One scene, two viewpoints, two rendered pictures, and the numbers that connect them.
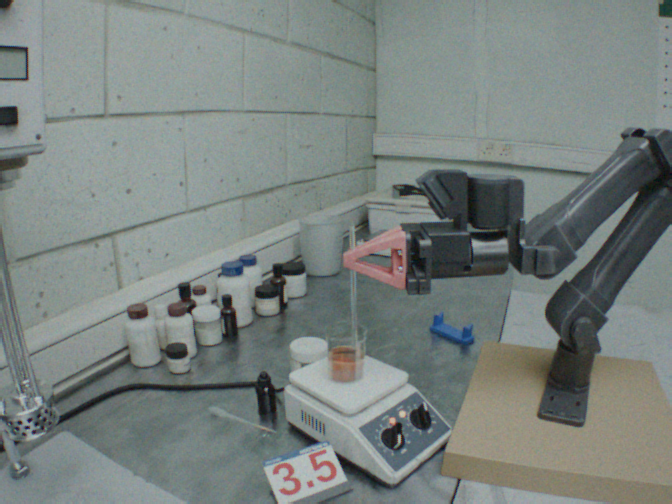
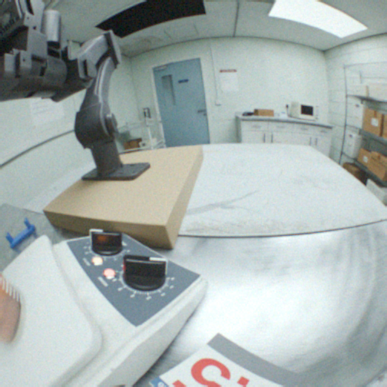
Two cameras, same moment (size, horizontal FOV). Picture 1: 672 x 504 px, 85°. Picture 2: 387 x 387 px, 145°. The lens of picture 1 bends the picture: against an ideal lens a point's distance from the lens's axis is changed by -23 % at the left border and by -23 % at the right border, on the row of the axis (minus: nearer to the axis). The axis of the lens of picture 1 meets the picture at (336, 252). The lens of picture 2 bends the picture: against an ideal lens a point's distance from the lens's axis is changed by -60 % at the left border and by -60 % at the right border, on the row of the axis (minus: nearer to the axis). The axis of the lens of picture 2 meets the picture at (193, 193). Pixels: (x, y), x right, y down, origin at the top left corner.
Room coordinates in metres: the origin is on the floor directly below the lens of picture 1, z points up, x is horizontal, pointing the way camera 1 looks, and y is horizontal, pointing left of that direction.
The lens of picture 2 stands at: (0.40, -0.01, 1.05)
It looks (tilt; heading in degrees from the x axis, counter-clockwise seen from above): 31 degrees down; 260
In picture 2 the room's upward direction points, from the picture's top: 8 degrees counter-clockwise
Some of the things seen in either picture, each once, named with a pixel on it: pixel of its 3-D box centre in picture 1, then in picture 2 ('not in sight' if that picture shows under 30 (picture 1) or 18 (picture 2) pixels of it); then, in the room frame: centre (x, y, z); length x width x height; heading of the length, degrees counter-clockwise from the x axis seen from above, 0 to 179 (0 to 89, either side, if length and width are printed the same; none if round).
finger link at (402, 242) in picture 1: (381, 256); not in sight; (0.55, -0.06, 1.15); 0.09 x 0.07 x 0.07; 89
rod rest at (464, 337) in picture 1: (452, 327); (19, 232); (0.83, -0.24, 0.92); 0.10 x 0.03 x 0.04; 36
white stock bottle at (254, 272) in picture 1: (249, 280); not in sight; (1.00, 0.20, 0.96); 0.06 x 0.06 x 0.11
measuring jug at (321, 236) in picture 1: (323, 244); not in sight; (1.27, 0.03, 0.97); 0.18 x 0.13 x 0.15; 156
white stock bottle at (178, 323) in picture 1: (179, 330); not in sight; (0.74, 0.29, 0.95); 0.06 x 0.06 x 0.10
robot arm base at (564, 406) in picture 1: (572, 365); (106, 158); (0.53, -0.35, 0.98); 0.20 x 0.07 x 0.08; 148
